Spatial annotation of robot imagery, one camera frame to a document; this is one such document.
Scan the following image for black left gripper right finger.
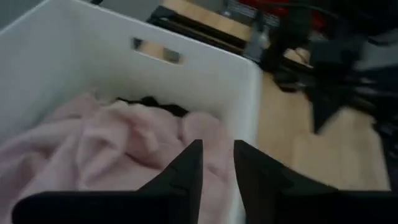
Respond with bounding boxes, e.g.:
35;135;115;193
233;140;398;224

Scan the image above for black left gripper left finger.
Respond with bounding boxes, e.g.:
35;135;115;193
12;139;203;224

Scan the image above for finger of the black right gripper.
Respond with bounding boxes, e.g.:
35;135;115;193
306;86;349;135

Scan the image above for pink garment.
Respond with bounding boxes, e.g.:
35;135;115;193
0;93;237;224

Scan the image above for black garment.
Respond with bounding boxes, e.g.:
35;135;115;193
115;95;190;118

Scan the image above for white perforated plastic basket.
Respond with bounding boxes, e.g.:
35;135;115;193
0;0;264;224

